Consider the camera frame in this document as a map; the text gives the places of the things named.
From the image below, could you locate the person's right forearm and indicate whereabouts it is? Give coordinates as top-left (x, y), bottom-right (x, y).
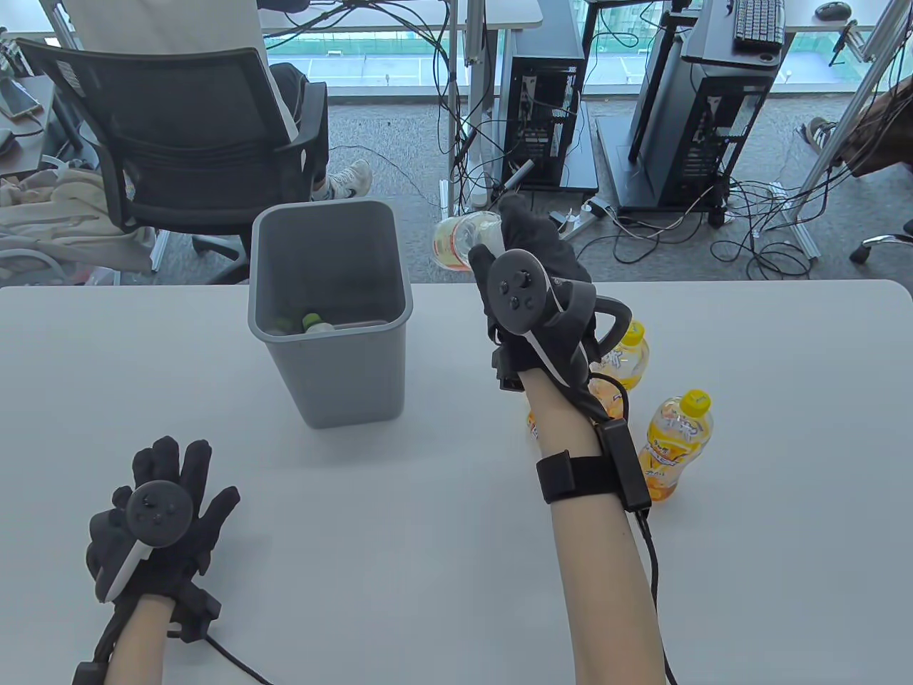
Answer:
top-left (523, 365), bottom-right (669, 685)

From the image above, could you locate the person's left forearm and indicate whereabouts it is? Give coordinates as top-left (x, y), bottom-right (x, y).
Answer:
top-left (107, 596), bottom-right (179, 685)

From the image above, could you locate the smartphone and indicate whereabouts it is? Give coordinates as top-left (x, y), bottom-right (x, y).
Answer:
top-left (0, 78), bottom-right (44, 118)

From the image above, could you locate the green and white bottle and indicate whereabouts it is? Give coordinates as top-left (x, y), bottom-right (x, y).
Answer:
top-left (271, 312), bottom-right (337, 336)

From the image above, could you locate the black mesh office chair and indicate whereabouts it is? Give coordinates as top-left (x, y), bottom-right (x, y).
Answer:
top-left (16, 39), bottom-right (329, 285)

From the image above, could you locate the tangle of black cables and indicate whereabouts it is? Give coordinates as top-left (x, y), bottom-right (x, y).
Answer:
top-left (571, 164), bottom-right (821, 283)

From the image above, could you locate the black keyboard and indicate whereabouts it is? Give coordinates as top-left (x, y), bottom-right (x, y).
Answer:
top-left (733, 0), bottom-right (787, 52)

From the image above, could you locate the grey desk leg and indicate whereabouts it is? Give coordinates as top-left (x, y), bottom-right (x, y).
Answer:
top-left (464, 0), bottom-right (493, 208)

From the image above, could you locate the black computer tower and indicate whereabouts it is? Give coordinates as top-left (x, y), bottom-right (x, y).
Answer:
top-left (501, 36), bottom-right (589, 190)
top-left (628, 43), bottom-right (778, 211)

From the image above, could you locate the person's left hand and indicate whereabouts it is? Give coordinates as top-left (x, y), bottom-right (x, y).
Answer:
top-left (86, 436), bottom-right (241, 607)

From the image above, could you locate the aluminium frame leg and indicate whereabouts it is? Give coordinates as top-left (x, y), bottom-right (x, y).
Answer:
top-left (792, 0), bottom-right (913, 215)

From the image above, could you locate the chrome chair base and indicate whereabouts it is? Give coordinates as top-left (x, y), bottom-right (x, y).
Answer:
top-left (849, 221), bottom-right (913, 265)

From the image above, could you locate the grey plastic bin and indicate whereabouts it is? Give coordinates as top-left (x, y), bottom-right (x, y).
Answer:
top-left (248, 200), bottom-right (414, 430)

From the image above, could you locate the black arm strap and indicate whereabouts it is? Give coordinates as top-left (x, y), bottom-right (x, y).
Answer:
top-left (536, 450), bottom-right (628, 504)

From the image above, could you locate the white desk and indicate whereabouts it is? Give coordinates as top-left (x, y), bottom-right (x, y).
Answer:
top-left (257, 0), bottom-right (543, 33)

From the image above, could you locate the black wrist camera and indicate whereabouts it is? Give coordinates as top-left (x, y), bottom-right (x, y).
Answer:
top-left (168, 582), bottom-right (220, 644)
top-left (491, 346), bottom-right (527, 392)

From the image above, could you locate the person's right hand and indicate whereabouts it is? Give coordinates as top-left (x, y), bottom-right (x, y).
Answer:
top-left (467, 194), bottom-right (603, 379)

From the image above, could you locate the black round hand controller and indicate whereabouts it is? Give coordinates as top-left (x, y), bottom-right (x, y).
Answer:
top-left (96, 482), bottom-right (195, 604)
top-left (487, 250), bottom-right (636, 422)

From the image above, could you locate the white power strip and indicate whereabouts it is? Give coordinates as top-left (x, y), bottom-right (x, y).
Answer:
top-left (556, 201), bottom-right (614, 240)

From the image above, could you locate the beige cloth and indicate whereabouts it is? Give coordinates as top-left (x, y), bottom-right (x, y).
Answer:
top-left (0, 168), bottom-right (154, 272)

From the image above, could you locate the dark desk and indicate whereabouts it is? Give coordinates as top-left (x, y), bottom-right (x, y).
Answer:
top-left (0, 75), bottom-right (79, 179)

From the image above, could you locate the clear bottle red cream label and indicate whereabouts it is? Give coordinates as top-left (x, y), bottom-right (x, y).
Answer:
top-left (433, 210), bottom-right (509, 272)

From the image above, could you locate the black cable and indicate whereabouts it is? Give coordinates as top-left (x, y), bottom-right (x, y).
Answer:
top-left (588, 371), bottom-right (678, 685)
top-left (207, 635), bottom-right (275, 685)

